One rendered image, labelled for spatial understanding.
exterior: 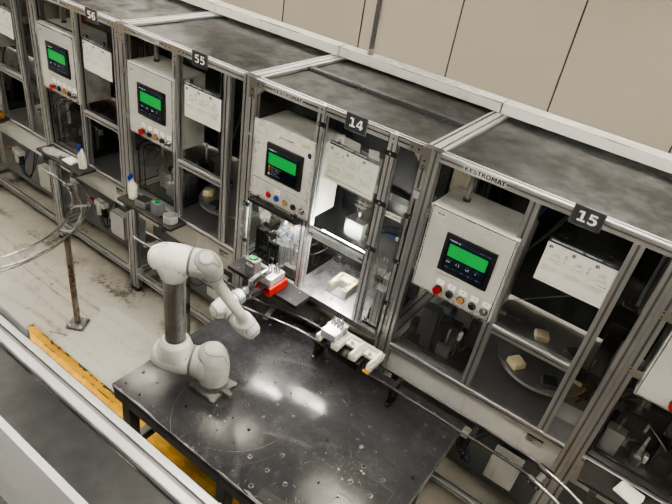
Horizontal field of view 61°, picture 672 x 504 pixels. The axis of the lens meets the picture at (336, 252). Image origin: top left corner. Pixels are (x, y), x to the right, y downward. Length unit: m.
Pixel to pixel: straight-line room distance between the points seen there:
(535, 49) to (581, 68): 0.47
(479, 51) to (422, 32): 0.68
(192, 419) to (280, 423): 0.43
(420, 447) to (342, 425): 0.40
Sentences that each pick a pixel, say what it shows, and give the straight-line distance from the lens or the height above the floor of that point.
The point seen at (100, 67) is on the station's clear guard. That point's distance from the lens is 4.20.
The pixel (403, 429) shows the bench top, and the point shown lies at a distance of 3.07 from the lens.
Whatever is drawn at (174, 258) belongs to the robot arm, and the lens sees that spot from 2.57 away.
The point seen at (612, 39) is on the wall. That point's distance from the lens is 5.95.
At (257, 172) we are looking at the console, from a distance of 3.26.
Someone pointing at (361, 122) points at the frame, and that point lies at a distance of 2.74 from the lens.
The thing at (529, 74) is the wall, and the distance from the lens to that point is 6.18.
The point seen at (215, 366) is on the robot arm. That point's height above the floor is 0.89.
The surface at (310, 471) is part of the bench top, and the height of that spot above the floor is 0.68.
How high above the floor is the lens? 2.98
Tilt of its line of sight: 33 degrees down
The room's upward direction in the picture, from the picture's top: 10 degrees clockwise
